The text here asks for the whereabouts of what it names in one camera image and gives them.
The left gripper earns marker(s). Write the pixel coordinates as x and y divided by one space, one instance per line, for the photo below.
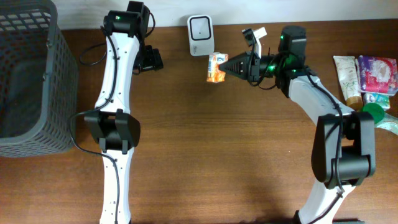
154 59

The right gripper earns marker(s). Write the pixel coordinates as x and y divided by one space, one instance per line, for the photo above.
244 59

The orange tissue pack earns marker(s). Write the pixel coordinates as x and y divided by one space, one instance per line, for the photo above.
215 75

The white cream tube gold cap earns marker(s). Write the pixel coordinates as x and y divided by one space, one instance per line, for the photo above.
348 79

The red purple pad package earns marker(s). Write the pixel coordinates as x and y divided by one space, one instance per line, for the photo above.
377 75

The green lid glass jar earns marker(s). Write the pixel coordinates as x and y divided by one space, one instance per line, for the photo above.
375 110

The teal tissue pack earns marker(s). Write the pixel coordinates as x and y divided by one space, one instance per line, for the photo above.
381 100

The mint green wipes packet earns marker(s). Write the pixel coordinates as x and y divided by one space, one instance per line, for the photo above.
389 123

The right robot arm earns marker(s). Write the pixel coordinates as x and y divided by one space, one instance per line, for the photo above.
343 153

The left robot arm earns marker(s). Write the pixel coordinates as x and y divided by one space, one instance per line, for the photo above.
111 124

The white barcode scanner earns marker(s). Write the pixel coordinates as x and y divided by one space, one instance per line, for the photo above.
201 36

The grey plastic mesh basket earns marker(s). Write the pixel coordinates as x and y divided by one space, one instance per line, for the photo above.
39 81

